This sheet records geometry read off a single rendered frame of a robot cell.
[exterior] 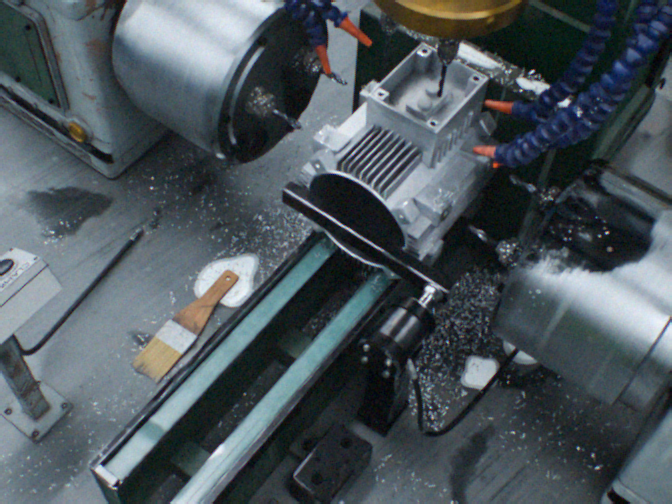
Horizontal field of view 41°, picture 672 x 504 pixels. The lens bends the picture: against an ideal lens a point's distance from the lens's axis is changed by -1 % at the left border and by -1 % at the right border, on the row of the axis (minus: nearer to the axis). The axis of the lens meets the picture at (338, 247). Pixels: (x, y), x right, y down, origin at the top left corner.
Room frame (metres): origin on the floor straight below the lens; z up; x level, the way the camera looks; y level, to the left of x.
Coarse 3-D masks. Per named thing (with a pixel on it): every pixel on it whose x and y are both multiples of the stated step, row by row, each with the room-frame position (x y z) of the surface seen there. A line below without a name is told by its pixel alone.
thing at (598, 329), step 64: (576, 192) 0.63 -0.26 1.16; (640, 192) 0.64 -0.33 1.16; (512, 256) 0.60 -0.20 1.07; (576, 256) 0.56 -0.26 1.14; (640, 256) 0.55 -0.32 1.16; (512, 320) 0.53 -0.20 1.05; (576, 320) 0.51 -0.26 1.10; (640, 320) 0.49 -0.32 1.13; (576, 384) 0.48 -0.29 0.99; (640, 384) 0.46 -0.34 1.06
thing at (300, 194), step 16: (288, 192) 0.71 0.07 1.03; (304, 192) 0.71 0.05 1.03; (304, 208) 0.69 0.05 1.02; (320, 208) 0.68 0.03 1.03; (336, 208) 0.69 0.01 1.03; (320, 224) 0.68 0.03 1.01; (336, 224) 0.66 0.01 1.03; (352, 224) 0.66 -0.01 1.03; (352, 240) 0.65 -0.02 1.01; (368, 240) 0.64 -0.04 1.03; (384, 240) 0.64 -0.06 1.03; (368, 256) 0.64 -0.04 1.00; (384, 256) 0.62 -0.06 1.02; (400, 256) 0.62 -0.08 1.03; (400, 272) 0.61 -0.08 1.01; (416, 272) 0.60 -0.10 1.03; (432, 272) 0.60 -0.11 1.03; (432, 288) 0.58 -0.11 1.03; (448, 288) 0.58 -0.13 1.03
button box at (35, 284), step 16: (16, 256) 0.56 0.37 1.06; (32, 256) 0.55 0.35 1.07; (16, 272) 0.53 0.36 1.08; (32, 272) 0.53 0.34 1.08; (48, 272) 0.54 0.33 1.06; (0, 288) 0.50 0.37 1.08; (16, 288) 0.51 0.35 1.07; (32, 288) 0.52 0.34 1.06; (48, 288) 0.53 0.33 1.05; (0, 304) 0.49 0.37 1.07; (16, 304) 0.50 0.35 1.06; (32, 304) 0.50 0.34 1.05; (0, 320) 0.48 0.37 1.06; (16, 320) 0.48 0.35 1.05; (0, 336) 0.46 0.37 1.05
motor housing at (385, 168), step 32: (352, 128) 0.79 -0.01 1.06; (352, 160) 0.71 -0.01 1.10; (384, 160) 0.70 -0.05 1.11; (416, 160) 0.71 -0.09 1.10; (448, 160) 0.74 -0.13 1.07; (320, 192) 0.74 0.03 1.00; (352, 192) 0.77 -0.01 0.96; (384, 192) 0.67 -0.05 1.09; (416, 192) 0.69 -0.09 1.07; (384, 224) 0.73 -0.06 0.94; (416, 224) 0.65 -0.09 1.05; (448, 224) 0.69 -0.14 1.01; (352, 256) 0.68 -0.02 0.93; (416, 256) 0.63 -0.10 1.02
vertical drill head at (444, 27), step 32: (384, 0) 0.74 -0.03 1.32; (416, 0) 0.72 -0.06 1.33; (448, 0) 0.73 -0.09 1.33; (480, 0) 0.73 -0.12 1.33; (512, 0) 0.74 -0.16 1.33; (384, 32) 0.77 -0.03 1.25; (448, 32) 0.71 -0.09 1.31; (480, 32) 0.71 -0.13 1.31; (384, 64) 0.78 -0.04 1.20; (448, 64) 0.73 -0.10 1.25
